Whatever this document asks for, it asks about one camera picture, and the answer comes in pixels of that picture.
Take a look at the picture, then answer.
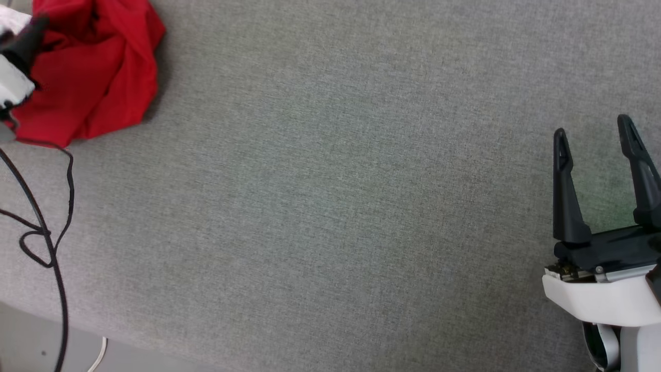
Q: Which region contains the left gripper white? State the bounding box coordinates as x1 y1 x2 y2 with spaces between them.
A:
0 15 51 112

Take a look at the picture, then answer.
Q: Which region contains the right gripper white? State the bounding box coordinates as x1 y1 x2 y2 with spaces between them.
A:
541 114 661 328

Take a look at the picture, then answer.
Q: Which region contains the red basketball jersey number 23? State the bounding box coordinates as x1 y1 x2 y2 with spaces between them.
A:
0 0 167 149

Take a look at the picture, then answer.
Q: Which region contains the grey fabric sofa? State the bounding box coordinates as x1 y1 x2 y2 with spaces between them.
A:
0 0 661 372

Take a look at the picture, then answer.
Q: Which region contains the thin black cable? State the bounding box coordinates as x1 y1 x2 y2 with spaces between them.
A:
0 138 75 268

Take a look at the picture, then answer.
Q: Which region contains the thick black cable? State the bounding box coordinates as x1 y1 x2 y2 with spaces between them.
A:
0 148 70 372

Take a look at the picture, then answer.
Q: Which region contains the white cable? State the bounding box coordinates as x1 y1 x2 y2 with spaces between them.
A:
87 337 108 372

